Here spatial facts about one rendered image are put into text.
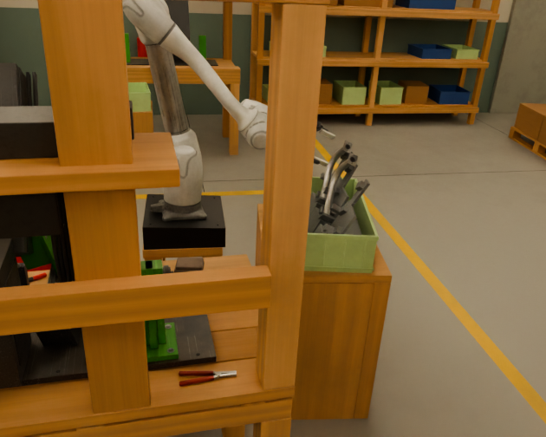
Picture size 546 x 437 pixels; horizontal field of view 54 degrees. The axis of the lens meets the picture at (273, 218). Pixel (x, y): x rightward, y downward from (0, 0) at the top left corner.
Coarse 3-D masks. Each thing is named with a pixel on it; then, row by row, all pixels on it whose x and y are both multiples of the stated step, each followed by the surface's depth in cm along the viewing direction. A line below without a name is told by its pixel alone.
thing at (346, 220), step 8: (360, 184) 217; (368, 184) 216; (360, 192) 218; (352, 200) 221; (352, 208) 218; (344, 216) 220; (352, 216) 213; (320, 224) 225; (336, 224) 224; (344, 224) 216; (320, 232) 220; (344, 232) 214
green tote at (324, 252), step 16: (352, 192) 268; (368, 224) 226; (320, 240) 212; (336, 240) 212; (352, 240) 212; (368, 240) 211; (320, 256) 215; (336, 256) 215; (352, 256) 215; (368, 256) 215; (368, 272) 218
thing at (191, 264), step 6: (180, 258) 195; (186, 258) 195; (192, 258) 195; (198, 258) 195; (180, 264) 191; (186, 264) 191; (192, 264) 191; (198, 264) 191; (174, 270) 191; (180, 270) 191; (186, 270) 190; (192, 270) 190; (198, 270) 191
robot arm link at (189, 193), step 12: (180, 156) 211; (192, 156) 213; (180, 168) 212; (192, 168) 213; (180, 180) 213; (192, 180) 214; (168, 192) 216; (180, 192) 215; (192, 192) 217; (180, 204) 217; (192, 204) 219
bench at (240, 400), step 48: (240, 336) 165; (48, 384) 143; (192, 384) 146; (240, 384) 146; (0, 432) 130; (48, 432) 133; (96, 432) 137; (144, 432) 141; (192, 432) 145; (240, 432) 234; (288, 432) 154
